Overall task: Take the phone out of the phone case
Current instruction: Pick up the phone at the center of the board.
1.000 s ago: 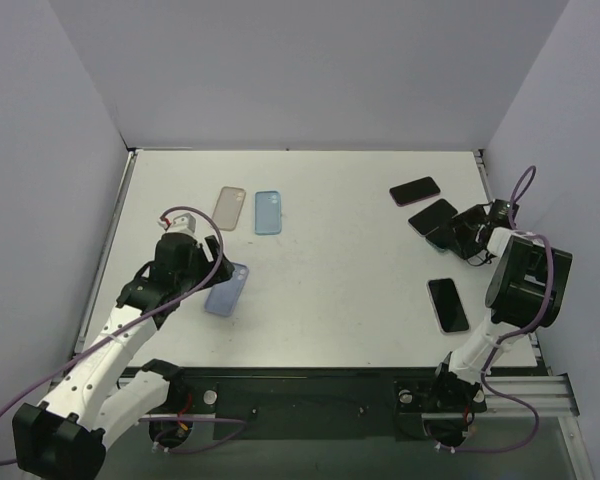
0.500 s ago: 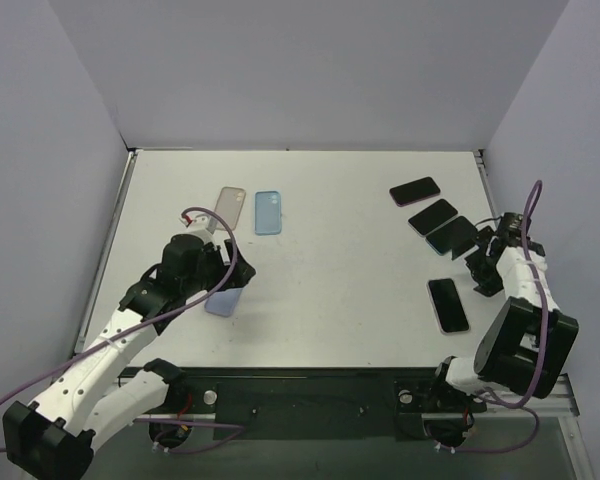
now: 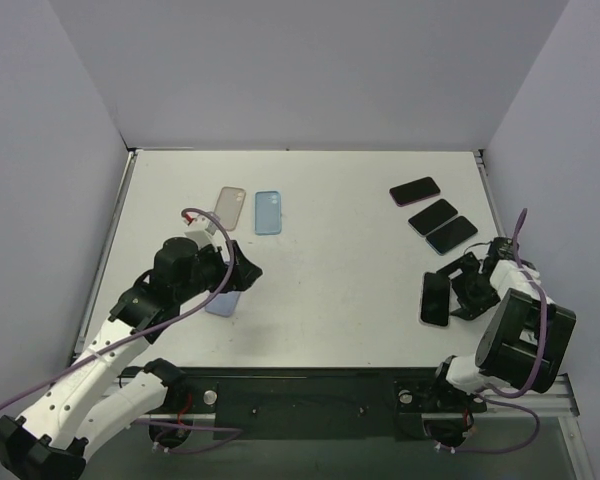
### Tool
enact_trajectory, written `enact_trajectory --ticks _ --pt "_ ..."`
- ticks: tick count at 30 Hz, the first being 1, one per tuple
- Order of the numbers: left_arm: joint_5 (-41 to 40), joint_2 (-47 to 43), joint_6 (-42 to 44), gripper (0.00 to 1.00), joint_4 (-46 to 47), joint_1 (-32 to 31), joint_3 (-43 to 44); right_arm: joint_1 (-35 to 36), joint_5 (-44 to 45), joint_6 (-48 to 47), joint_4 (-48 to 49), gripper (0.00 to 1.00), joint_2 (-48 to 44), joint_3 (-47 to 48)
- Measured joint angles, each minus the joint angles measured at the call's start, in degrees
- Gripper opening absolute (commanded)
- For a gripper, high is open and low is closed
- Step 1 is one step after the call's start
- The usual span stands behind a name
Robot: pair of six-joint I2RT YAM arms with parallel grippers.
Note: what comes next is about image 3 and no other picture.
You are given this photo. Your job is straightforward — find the lavender phone case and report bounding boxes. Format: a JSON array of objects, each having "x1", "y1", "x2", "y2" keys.
[{"x1": 205, "y1": 291, "x2": 241, "y2": 318}]

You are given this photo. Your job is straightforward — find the black phone from beige case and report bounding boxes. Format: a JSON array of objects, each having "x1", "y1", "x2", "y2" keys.
[{"x1": 408, "y1": 199, "x2": 458, "y2": 237}]

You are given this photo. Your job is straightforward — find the light blue phone case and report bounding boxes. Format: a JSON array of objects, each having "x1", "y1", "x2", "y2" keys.
[{"x1": 254, "y1": 191, "x2": 282, "y2": 236}]

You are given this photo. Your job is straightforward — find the beige phone case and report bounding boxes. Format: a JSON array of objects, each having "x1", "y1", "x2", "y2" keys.
[{"x1": 213, "y1": 186, "x2": 246, "y2": 232}]

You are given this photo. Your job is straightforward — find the purple phone from blue case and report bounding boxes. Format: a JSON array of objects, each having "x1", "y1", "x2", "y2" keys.
[{"x1": 389, "y1": 177, "x2": 441, "y2": 207}]

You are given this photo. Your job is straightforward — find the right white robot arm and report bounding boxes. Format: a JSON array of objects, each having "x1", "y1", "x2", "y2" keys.
[{"x1": 421, "y1": 237, "x2": 576, "y2": 409}]

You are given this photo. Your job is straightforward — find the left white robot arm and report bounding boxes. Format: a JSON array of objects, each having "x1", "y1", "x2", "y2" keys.
[{"x1": 0, "y1": 237, "x2": 262, "y2": 479}]

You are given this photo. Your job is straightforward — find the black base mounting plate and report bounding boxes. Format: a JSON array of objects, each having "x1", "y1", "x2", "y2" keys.
[{"x1": 151, "y1": 367, "x2": 486, "y2": 440}]

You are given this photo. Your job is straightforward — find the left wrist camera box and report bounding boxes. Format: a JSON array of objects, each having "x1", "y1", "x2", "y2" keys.
[{"x1": 182, "y1": 212, "x2": 218, "y2": 249}]

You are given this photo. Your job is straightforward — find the aluminium frame rail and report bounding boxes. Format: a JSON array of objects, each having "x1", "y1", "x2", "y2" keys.
[{"x1": 39, "y1": 149, "x2": 581, "y2": 480}]

